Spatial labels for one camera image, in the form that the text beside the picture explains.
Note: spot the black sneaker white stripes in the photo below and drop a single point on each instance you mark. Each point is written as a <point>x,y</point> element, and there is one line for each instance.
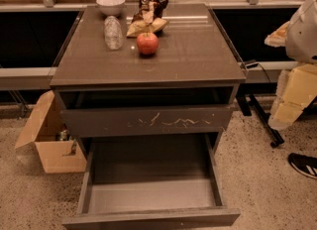
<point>304,164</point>

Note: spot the clear plastic water bottle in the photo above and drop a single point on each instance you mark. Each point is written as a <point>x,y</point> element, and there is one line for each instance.
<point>113,33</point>

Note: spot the open cardboard box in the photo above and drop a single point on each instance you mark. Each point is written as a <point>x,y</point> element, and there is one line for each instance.
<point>46,131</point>

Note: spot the brown crumpled chip bag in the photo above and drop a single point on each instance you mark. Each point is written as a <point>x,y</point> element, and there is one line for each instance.
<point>149,18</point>

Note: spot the scratched upper drawer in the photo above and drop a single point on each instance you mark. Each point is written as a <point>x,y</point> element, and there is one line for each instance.
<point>135,121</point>

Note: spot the open lower drawer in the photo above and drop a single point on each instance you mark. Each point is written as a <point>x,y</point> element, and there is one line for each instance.
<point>164,182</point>

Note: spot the red apple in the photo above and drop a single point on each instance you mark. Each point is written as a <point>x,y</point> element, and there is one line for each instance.
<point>147,43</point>

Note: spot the white ceramic bowl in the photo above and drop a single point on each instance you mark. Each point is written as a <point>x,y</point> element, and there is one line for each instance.
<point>111,7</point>

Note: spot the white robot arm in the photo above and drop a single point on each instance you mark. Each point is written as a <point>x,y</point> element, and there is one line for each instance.
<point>301,38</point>

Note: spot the dark grey drawer cabinet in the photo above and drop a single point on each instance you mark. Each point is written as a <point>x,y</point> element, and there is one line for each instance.
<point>193,66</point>

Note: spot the black wheeled stand leg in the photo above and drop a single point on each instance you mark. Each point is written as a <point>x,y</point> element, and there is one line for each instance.
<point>249,102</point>

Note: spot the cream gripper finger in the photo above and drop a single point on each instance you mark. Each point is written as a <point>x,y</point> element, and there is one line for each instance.
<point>277,38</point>
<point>296,89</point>

